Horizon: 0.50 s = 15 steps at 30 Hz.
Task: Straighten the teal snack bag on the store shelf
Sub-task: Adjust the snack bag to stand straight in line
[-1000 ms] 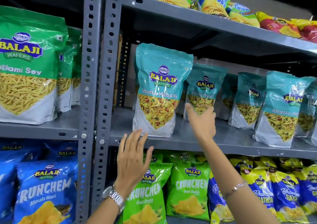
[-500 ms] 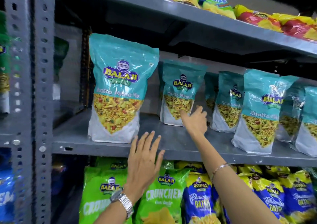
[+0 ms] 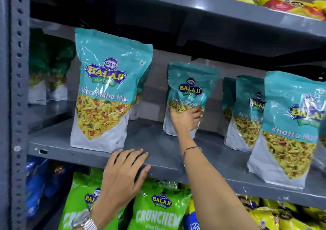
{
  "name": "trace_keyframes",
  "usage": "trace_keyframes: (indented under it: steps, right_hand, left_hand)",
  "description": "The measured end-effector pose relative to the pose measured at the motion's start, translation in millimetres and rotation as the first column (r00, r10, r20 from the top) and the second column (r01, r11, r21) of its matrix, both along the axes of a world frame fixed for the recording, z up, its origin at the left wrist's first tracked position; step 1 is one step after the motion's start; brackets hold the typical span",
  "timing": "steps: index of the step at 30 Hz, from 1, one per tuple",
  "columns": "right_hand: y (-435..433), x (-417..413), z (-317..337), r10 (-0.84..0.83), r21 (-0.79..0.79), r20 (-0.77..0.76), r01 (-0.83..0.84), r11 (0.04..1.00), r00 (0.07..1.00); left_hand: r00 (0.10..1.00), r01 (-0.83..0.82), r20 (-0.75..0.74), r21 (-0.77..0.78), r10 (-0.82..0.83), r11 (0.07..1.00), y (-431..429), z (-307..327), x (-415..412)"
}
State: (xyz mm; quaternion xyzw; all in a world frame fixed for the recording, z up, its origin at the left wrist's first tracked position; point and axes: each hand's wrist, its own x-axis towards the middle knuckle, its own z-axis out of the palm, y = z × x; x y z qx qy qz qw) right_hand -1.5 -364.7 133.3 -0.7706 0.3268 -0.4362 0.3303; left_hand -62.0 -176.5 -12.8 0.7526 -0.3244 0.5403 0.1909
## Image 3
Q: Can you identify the person's left forearm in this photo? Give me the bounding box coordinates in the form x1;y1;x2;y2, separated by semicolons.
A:
90;207;123;230

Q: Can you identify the person's right hand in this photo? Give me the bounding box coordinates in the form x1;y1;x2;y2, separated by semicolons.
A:
169;105;204;137

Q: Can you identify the person's left hand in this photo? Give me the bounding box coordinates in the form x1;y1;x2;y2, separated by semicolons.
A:
94;148;152;214

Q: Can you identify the grey metal shelf board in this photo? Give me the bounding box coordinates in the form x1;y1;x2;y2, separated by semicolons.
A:
28;101;326;210
30;0;326;68

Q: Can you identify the dark green snack packet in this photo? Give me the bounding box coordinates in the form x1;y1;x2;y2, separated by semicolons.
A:
28;29;49;105
46;38;76;102

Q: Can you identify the person's right forearm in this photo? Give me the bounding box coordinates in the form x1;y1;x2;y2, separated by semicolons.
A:
177;133;260;230

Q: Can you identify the yellow and red snack packet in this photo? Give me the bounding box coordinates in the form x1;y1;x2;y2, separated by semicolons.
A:
256;0;326;21

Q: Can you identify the blue and yellow snack packet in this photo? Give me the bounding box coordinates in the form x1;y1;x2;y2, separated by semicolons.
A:
183;199;201;230

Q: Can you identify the teal snack packet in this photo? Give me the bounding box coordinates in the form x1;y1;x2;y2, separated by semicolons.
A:
163;61;222;139

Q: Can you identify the silver wristwatch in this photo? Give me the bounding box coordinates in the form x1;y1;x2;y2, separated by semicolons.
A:
71;208;98;230

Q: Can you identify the grey perforated rack upright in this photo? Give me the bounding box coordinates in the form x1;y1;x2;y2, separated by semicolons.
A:
10;0;31;230

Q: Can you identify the thin dark bracelet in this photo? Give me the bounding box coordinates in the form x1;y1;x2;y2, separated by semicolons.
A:
182;146;203;163

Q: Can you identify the light green snack packet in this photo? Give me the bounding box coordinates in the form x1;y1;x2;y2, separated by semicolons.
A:
58;167;128;230
127;178;192;230

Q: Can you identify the pile of yellow packets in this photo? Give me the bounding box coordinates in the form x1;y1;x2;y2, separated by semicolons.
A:
236;194;326;230

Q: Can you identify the row of teal packets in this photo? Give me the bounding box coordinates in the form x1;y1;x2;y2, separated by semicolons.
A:
70;28;326;190

